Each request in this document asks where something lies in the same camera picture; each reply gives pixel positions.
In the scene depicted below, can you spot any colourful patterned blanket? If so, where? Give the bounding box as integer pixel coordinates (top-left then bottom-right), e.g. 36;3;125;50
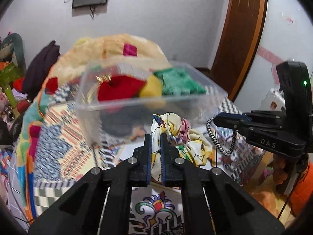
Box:
14;75;294;235

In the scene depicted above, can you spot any floral patterned scarf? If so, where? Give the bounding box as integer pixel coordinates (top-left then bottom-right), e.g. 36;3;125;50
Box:
151;112;213;183

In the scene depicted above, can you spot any red soft pouch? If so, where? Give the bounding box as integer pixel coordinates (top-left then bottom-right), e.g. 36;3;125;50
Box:
97;75;146;102

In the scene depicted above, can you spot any dark purple clothing pile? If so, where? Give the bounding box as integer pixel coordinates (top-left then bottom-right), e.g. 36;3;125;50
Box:
22;40;60;100

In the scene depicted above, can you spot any grey green dinosaur plush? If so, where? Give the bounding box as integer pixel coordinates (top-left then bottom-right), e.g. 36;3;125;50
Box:
1;33;26;73

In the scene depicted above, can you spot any green knitted cloth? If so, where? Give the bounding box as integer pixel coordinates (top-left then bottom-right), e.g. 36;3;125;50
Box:
154;67;206;96

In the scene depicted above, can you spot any black white twisted cord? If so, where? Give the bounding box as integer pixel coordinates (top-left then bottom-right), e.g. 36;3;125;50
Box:
206;117;238;156

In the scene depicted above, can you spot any beige plush pillow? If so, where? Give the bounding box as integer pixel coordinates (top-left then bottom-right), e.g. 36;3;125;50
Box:
47;33;171;82

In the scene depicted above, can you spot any brown wooden door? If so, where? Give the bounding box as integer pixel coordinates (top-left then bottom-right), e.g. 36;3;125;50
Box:
211;0;267;101

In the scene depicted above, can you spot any green toy box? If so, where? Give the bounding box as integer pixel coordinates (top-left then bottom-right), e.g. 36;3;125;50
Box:
1;63;24;108

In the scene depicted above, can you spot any clear plastic storage box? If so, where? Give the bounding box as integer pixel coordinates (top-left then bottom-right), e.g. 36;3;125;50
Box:
75;58;228;146

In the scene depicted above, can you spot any gold chain strap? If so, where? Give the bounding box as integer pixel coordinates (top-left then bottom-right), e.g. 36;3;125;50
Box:
84;74;113;104

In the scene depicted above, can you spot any hand holding second gripper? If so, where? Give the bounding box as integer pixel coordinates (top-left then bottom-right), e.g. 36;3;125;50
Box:
273;155;288;185

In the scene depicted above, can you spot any yellow soft ball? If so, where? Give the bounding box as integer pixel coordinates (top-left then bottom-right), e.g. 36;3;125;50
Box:
138;74;165;109

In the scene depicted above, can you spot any white sticker suitcase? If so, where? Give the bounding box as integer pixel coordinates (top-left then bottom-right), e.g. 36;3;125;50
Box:
258;88;285;111

